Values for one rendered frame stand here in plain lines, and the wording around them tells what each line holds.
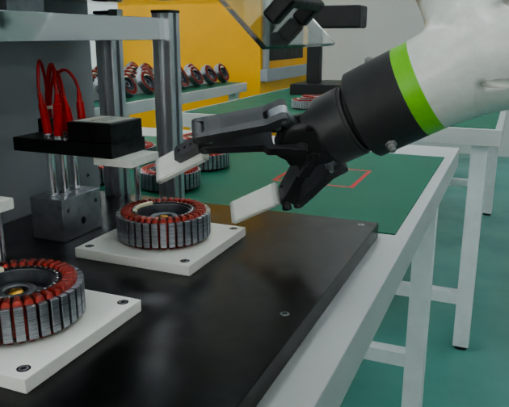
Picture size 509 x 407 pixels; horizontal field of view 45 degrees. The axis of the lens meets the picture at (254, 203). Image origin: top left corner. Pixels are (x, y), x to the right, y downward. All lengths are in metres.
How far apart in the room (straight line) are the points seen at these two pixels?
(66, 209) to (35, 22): 0.23
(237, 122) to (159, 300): 0.19
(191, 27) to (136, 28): 3.52
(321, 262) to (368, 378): 1.31
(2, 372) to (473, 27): 0.46
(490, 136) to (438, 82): 1.39
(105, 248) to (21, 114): 0.27
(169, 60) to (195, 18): 3.45
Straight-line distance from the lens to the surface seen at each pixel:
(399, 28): 5.78
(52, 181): 0.80
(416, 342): 1.70
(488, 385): 2.05
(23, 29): 0.69
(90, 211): 0.83
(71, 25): 0.75
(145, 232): 0.70
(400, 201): 1.05
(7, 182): 0.90
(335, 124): 0.61
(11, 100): 0.90
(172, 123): 0.92
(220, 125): 0.61
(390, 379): 2.00
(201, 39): 4.33
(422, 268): 1.62
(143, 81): 2.90
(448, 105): 0.58
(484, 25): 0.57
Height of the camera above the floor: 1.02
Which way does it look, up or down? 15 degrees down
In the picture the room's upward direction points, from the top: straight up
